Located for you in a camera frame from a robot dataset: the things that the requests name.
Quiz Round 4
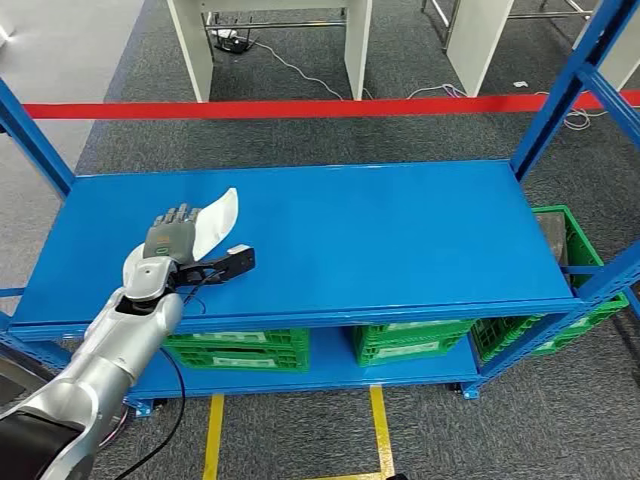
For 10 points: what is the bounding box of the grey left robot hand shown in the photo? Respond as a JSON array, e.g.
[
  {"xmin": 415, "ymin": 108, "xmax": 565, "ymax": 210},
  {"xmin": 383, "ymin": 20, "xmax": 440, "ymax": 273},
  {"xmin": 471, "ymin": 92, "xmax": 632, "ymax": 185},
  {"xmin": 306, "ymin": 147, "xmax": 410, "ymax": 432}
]
[{"xmin": 143, "ymin": 203, "xmax": 204, "ymax": 265}]

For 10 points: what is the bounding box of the white curved plastic part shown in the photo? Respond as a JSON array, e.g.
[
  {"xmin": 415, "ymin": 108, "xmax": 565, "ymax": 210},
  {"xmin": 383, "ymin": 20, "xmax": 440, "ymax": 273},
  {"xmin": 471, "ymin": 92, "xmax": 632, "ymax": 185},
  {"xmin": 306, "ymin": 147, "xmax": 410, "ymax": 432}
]
[{"xmin": 192, "ymin": 187, "xmax": 239, "ymax": 263}]

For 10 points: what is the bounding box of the blue metal shelf rack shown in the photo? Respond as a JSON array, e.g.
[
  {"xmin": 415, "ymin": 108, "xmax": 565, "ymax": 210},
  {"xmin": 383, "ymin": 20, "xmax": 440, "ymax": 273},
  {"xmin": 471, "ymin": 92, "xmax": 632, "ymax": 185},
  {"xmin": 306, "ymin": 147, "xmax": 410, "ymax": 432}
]
[{"xmin": 0, "ymin": 0, "xmax": 640, "ymax": 402}]

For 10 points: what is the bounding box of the black device under table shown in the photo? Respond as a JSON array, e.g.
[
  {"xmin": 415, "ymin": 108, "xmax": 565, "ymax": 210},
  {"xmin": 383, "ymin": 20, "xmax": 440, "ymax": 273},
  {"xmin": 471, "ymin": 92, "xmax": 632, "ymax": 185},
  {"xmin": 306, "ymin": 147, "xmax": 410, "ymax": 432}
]
[{"xmin": 214, "ymin": 29, "xmax": 258, "ymax": 54}]

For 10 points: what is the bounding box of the red barrier belt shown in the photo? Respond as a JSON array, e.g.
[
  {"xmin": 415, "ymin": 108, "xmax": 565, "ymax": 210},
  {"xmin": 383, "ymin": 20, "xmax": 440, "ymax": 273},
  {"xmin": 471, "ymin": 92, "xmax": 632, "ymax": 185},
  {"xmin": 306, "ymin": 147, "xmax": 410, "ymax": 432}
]
[{"xmin": 22, "ymin": 90, "xmax": 640, "ymax": 121}]

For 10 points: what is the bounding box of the white table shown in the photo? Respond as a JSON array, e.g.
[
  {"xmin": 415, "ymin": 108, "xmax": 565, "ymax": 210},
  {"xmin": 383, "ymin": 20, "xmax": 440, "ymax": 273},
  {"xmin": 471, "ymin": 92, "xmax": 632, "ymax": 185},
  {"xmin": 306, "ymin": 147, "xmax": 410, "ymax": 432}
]
[
  {"xmin": 421, "ymin": 0, "xmax": 640, "ymax": 99},
  {"xmin": 166, "ymin": 0, "xmax": 374, "ymax": 103}
]

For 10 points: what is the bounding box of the grey object in crate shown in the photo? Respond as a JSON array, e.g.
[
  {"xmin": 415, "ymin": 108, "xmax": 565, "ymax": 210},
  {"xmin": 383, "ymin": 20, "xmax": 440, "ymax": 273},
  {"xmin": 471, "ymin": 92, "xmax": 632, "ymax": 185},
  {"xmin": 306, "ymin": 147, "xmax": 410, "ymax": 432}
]
[{"xmin": 536, "ymin": 210, "xmax": 570, "ymax": 268}]

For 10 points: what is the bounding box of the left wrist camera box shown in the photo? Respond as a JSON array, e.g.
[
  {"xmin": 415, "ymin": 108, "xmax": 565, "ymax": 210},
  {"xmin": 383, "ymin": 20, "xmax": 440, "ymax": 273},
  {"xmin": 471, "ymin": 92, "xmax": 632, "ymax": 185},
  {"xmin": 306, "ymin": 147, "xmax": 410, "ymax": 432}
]
[{"xmin": 170, "ymin": 244, "xmax": 257, "ymax": 290}]

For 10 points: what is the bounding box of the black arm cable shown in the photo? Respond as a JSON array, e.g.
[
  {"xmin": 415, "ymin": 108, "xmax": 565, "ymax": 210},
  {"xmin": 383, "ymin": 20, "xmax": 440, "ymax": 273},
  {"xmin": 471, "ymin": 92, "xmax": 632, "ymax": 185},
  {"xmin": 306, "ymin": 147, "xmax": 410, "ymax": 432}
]
[{"xmin": 113, "ymin": 268, "xmax": 226, "ymax": 480}]

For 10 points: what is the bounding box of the white coiled floor cable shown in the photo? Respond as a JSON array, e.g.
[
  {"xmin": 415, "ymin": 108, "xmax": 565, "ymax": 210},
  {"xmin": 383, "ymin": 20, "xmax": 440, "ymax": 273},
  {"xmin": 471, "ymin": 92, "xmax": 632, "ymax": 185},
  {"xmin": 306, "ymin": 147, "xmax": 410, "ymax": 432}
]
[{"xmin": 534, "ymin": 91, "xmax": 608, "ymax": 131}]

